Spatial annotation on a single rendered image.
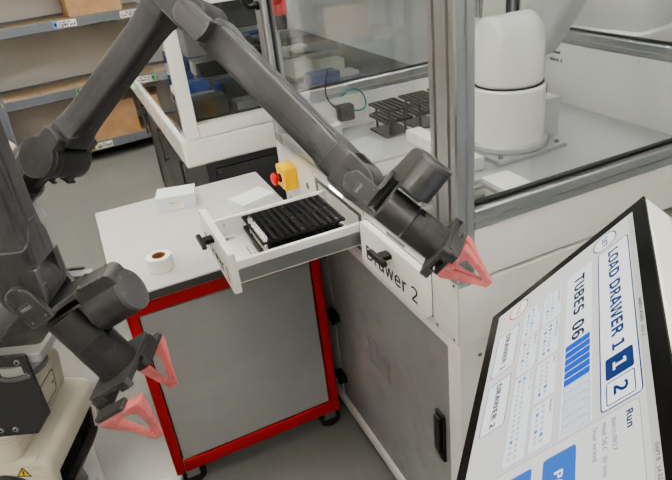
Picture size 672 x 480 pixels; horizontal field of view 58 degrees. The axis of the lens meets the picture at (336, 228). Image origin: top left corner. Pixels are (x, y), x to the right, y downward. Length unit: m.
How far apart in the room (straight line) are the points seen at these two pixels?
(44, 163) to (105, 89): 0.17
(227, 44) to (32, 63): 4.58
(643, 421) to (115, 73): 0.93
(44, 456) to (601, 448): 0.93
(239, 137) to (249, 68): 1.33
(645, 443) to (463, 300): 0.65
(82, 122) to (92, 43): 4.44
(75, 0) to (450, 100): 4.32
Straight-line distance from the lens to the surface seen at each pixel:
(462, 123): 1.03
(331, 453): 2.15
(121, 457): 2.36
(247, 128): 2.32
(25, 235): 0.79
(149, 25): 1.10
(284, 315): 1.85
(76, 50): 5.58
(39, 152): 1.20
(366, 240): 1.44
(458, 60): 1.00
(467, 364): 1.30
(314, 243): 1.47
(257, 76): 0.99
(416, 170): 0.90
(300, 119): 0.95
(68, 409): 1.31
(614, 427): 0.63
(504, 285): 1.24
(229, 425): 2.02
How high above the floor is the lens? 1.59
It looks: 28 degrees down
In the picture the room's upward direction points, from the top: 7 degrees counter-clockwise
